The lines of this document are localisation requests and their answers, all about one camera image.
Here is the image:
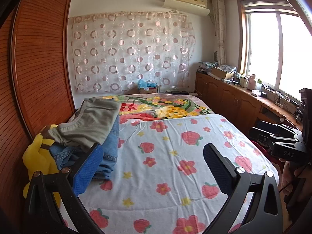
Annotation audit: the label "wooden slatted wardrobe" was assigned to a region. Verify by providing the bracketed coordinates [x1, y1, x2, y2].
[1, 0, 74, 228]

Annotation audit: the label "right hand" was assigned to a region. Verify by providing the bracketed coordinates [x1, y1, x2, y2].
[280, 159, 311, 201]

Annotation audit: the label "yellow plush toy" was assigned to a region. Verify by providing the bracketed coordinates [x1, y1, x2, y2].
[22, 123, 61, 209]

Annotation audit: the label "folded blue jeans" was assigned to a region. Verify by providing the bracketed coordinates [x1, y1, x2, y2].
[49, 117, 120, 180]

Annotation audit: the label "window with wooden frame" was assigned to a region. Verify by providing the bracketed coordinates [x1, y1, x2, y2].
[237, 0, 311, 101]

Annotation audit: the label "cardboard box on cabinet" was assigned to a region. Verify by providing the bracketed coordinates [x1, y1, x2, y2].
[211, 68, 234, 80]

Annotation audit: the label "wooden sideboard cabinet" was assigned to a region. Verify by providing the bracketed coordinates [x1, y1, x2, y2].
[195, 72, 302, 136]

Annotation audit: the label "wall air conditioner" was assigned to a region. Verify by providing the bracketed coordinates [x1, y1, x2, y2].
[163, 0, 210, 16]

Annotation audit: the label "blue object at headboard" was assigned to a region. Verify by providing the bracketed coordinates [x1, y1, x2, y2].
[138, 79, 158, 90]

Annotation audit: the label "floral yellow blanket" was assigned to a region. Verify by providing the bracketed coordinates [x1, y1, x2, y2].
[102, 94, 213, 124]

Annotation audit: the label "white patterned window curtain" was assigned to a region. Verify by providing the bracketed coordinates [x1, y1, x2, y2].
[212, 0, 226, 65]

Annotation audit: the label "floral white bed quilt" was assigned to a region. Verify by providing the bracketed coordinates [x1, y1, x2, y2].
[79, 114, 278, 233]

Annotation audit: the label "pink figurine on cabinet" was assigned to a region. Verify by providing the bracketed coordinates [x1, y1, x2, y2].
[247, 74, 256, 91]

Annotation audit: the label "sheer circle-pattern curtain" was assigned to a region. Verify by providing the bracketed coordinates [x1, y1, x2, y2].
[68, 12, 196, 93]

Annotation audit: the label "grey-green pants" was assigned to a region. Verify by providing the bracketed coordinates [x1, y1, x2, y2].
[48, 98, 121, 154]

